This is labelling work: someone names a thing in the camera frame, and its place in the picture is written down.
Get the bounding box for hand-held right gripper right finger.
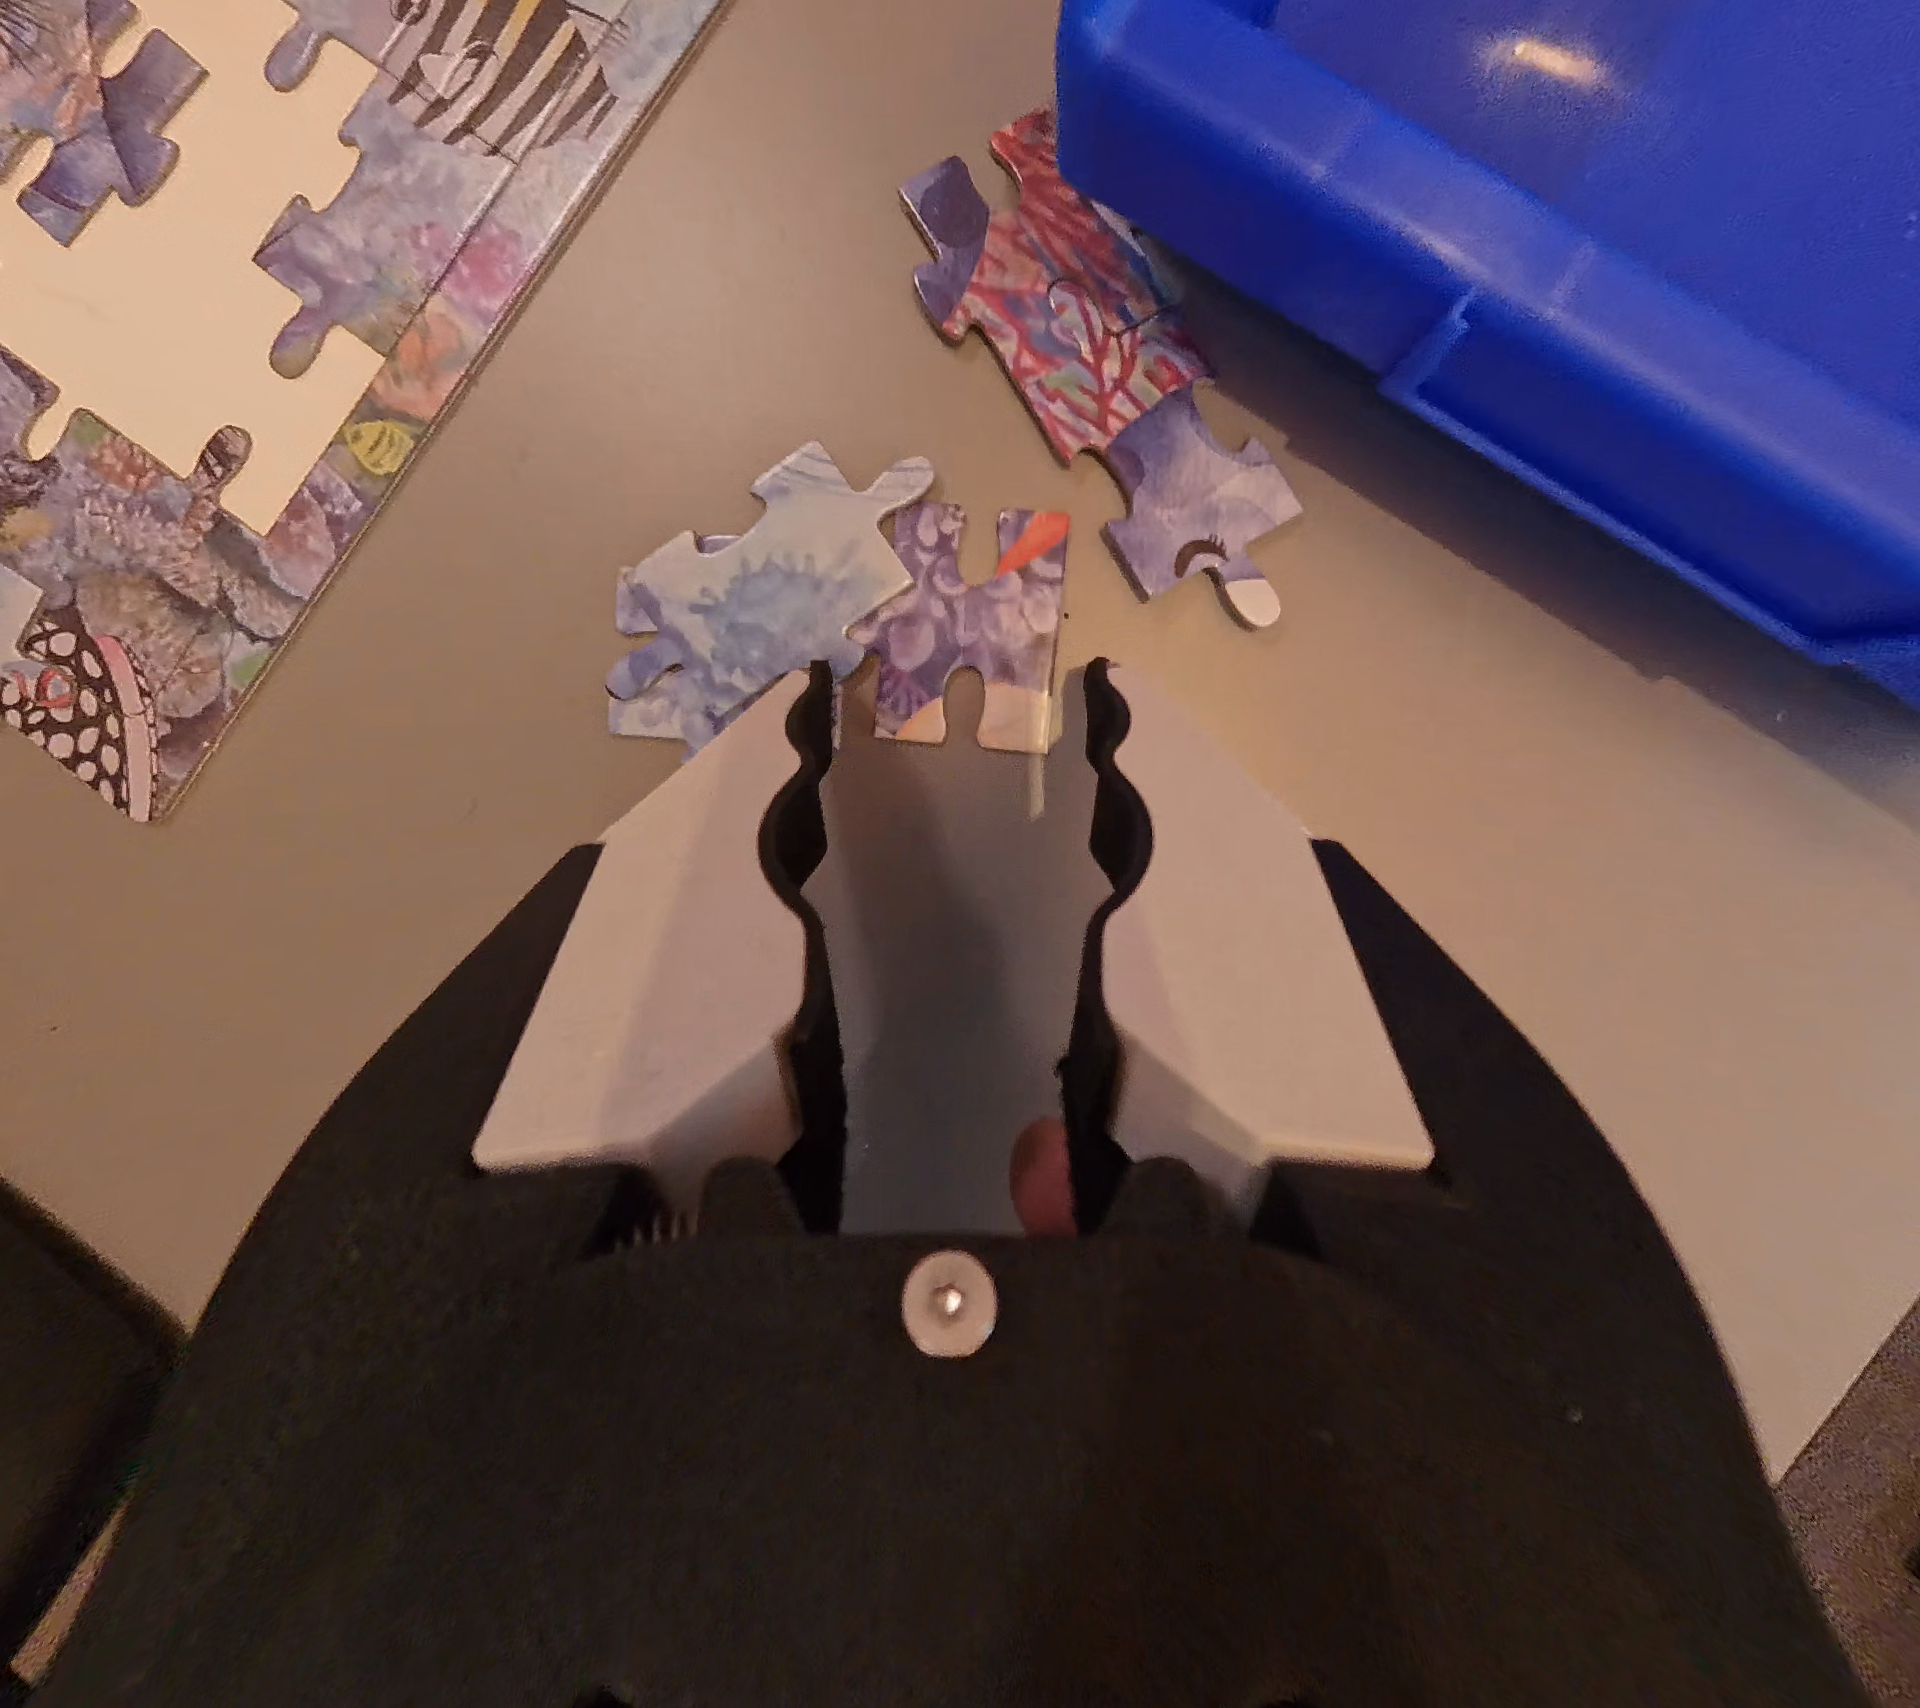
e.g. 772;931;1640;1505
1053;658;1440;1237

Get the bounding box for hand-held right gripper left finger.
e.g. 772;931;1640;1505
468;660;852;1237

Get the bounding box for purple puzzle piece orange patch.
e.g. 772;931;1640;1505
854;500;1075;754

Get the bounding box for ocean jigsaw puzzle board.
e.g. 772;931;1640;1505
0;0;751;825

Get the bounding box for person's right hand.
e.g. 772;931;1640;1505
1008;1113;1078;1239

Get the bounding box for pale blue purple puzzle piece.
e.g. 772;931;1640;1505
606;530;782;759

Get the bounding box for light blue puzzle piece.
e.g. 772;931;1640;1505
696;440;935;698

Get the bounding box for joined pink coral puzzle pieces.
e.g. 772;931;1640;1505
898;106;1306;632

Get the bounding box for blue plastic bin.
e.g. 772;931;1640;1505
1053;0;1920;708

